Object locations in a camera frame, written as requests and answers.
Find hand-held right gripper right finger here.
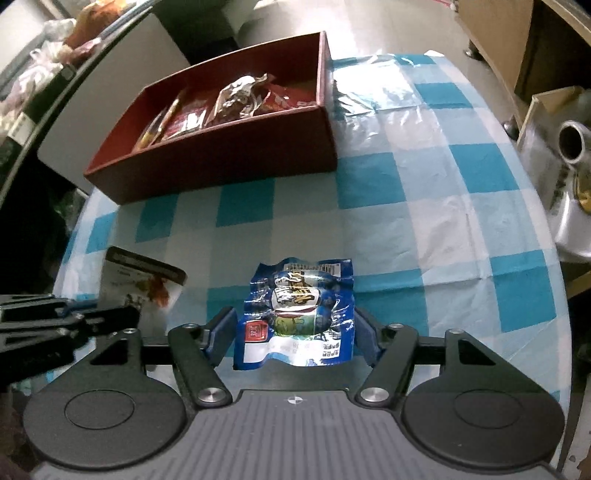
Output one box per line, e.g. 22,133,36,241
353,307,490,407

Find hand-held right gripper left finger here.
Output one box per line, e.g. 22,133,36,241
90,306,238,408

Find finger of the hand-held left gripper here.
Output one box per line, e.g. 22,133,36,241
0,305,140,384
0,295,100,321

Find blue snack packet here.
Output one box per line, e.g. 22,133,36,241
232,257,356,371

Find white brown-picture snack packet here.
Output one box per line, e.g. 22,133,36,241
99,246,188,319

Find red cardboard box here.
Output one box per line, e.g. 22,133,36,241
83,30,339,205

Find yellow-brown snack packet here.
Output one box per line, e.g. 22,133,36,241
135,95,183,149

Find clear red spicy-strip packet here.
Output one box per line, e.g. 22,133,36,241
161,90,220,139

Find brown tray snack packet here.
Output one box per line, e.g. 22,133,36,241
205,73,278,127

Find red white-print snack packet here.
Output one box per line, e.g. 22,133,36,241
261,83,319,114

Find blue checked tablecloth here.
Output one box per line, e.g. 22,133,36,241
53,53,575,416

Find black box with white label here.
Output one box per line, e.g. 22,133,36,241
18,62,77,137

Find white plastic bag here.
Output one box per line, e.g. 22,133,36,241
0,18,70,116

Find grey sofa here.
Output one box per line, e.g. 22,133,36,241
152,0,259,65

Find wooden cabinet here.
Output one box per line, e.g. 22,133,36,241
512,0,591,107

